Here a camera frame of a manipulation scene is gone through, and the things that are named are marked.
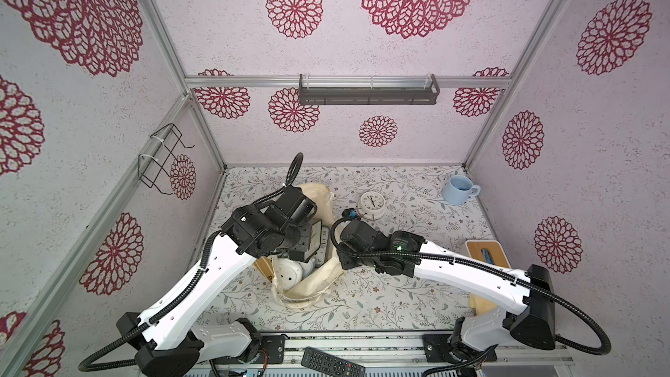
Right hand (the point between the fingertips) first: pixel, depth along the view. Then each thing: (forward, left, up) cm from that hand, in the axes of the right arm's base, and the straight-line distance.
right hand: (336, 250), depth 73 cm
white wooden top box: (+9, -52, -16) cm, 55 cm away
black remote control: (-25, +1, -17) cm, 30 cm away
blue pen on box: (+7, -51, -17) cm, 54 cm away
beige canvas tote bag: (-9, +6, -4) cm, 11 cm away
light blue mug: (+35, -48, -15) cm, 61 cm away
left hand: (0, +10, +6) cm, 12 cm away
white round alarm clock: (+28, -13, -16) cm, 35 cm away
